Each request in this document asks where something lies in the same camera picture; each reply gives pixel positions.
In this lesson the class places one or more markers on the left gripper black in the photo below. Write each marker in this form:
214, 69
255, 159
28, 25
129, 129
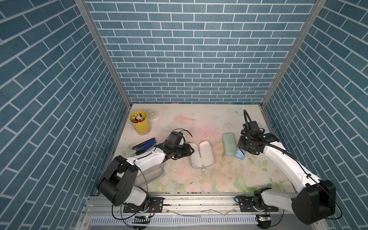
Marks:
186, 151

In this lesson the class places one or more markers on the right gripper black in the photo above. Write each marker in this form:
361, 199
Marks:
241, 141

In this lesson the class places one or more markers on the mint green umbrella case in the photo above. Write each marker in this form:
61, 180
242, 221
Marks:
230, 144

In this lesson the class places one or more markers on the blue umbrella case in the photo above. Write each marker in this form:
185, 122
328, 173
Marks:
203, 156

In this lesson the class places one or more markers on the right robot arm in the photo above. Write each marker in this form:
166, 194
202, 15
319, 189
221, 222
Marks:
313, 199

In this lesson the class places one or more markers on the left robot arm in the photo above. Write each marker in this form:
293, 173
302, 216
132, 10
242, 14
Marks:
117, 183

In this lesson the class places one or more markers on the clear tape roll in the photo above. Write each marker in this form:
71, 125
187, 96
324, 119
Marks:
153, 113

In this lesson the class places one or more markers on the yellow cup with markers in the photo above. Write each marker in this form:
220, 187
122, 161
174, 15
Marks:
140, 121

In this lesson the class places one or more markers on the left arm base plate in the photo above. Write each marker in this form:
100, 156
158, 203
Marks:
154, 204

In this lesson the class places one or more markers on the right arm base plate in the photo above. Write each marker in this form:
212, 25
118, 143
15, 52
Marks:
249, 204

